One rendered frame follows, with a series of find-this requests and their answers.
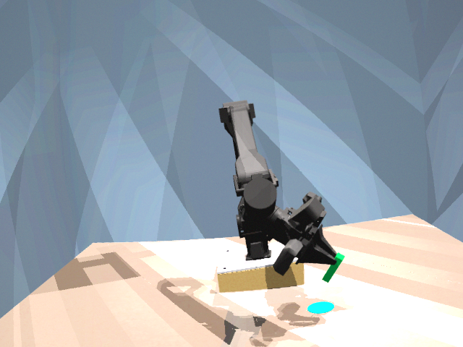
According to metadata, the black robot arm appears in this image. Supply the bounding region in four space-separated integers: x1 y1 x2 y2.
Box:
218 100 325 261

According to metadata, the cyan flat circle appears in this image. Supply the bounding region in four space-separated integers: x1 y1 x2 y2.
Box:
307 301 334 314

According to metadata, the green post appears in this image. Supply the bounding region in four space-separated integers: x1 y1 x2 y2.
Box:
322 252 345 283

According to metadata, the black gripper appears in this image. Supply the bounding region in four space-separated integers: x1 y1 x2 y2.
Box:
263 207 337 276

